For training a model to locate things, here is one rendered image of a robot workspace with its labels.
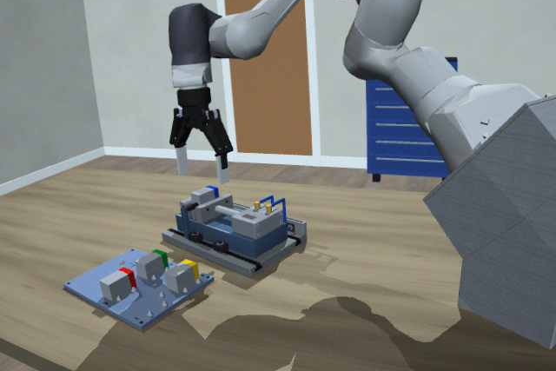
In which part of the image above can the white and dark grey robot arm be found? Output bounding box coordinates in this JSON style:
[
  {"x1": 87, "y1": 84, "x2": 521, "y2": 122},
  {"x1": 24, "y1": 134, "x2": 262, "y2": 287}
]
[{"x1": 169, "y1": 0, "x2": 541, "y2": 173}]

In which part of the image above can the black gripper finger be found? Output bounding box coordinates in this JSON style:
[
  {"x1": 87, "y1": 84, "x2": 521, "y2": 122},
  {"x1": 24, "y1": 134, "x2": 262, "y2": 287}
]
[
  {"x1": 191, "y1": 109, "x2": 234, "y2": 185},
  {"x1": 169, "y1": 107, "x2": 192, "y2": 175}
]

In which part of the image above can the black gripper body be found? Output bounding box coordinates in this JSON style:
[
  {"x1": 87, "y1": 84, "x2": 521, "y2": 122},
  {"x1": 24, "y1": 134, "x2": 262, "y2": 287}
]
[{"x1": 177, "y1": 87, "x2": 211, "y2": 129}]

